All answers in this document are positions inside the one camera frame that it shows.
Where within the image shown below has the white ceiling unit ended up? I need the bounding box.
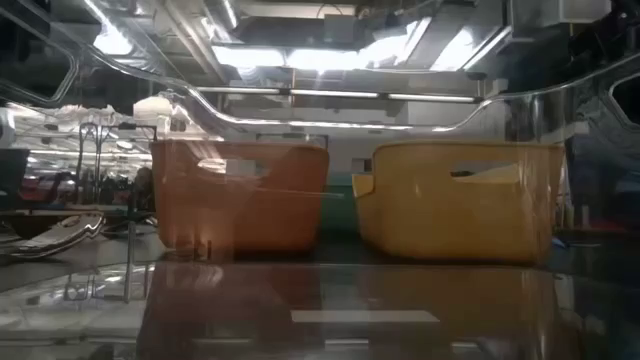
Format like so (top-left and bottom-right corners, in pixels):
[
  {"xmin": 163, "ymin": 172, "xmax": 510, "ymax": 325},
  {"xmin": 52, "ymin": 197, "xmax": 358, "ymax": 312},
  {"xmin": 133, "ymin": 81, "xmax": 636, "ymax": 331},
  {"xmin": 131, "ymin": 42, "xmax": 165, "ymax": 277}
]
[{"xmin": 509, "ymin": 0, "xmax": 612, "ymax": 27}]

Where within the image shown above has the ceiling light tube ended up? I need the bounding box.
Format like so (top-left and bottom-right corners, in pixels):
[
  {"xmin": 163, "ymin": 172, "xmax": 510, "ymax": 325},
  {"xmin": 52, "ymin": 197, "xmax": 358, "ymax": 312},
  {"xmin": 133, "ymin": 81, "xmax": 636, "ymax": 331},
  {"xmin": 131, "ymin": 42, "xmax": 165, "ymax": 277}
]
[{"xmin": 196, "ymin": 85, "xmax": 484, "ymax": 105}]

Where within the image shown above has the teal plastic bin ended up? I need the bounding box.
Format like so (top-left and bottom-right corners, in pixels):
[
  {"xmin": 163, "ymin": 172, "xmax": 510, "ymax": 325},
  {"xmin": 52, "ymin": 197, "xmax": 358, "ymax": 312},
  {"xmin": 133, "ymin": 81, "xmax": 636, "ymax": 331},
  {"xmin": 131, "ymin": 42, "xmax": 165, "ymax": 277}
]
[{"xmin": 318, "ymin": 172, "xmax": 362, "ymax": 235}]

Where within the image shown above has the orange plastic bin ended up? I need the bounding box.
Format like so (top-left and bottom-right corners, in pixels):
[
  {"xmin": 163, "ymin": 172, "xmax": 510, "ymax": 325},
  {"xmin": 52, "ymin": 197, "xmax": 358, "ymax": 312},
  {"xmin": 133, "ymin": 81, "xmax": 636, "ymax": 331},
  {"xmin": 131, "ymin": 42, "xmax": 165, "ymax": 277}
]
[{"xmin": 149, "ymin": 139, "xmax": 331, "ymax": 254}]

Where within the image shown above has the gray ceiling box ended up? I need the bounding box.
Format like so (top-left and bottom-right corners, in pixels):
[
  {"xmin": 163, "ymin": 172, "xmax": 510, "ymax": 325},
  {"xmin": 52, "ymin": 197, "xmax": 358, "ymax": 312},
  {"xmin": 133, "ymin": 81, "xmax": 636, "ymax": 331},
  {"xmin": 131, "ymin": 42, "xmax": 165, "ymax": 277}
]
[{"xmin": 322, "ymin": 13, "xmax": 357, "ymax": 45}]

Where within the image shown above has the dark monitor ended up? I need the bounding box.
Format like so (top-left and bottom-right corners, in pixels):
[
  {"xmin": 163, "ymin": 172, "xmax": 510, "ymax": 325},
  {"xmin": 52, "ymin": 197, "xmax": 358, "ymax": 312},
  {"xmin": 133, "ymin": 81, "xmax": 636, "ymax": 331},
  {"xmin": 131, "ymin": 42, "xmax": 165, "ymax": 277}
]
[{"xmin": 0, "ymin": 148, "xmax": 30, "ymax": 197}]

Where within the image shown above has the yellow plastic bin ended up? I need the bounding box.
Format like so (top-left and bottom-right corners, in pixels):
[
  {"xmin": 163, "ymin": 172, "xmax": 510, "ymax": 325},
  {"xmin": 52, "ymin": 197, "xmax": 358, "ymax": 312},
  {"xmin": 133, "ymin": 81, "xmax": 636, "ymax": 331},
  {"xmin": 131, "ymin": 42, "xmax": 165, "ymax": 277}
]
[{"xmin": 351, "ymin": 141, "xmax": 566, "ymax": 265}]

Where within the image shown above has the ceiling light panel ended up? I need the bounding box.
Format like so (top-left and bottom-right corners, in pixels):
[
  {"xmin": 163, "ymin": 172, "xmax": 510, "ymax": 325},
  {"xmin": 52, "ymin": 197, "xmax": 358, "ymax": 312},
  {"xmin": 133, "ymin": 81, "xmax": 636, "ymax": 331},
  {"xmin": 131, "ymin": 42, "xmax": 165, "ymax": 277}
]
[{"xmin": 212, "ymin": 43, "xmax": 416, "ymax": 72}]

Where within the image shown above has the clear plastic bin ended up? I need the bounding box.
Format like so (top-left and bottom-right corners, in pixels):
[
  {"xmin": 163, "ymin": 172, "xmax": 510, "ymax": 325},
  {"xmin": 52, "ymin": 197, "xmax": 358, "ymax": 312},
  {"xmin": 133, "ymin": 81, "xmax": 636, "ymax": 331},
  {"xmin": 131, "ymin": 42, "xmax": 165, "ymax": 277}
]
[{"xmin": 0, "ymin": 0, "xmax": 640, "ymax": 360}]

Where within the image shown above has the person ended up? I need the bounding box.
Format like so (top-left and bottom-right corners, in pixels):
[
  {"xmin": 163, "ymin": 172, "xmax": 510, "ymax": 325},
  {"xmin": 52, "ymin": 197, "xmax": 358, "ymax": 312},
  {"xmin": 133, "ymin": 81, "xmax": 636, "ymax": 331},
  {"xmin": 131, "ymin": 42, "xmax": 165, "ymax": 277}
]
[{"xmin": 130, "ymin": 167, "xmax": 157, "ymax": 212}]

